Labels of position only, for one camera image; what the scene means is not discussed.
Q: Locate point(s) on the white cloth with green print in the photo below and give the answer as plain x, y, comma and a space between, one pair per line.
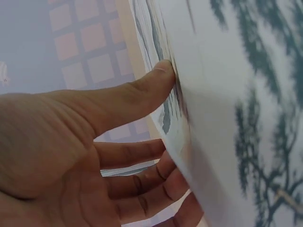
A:
227, 99

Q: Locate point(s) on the person's left hand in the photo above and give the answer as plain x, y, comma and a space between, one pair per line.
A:
52, 151

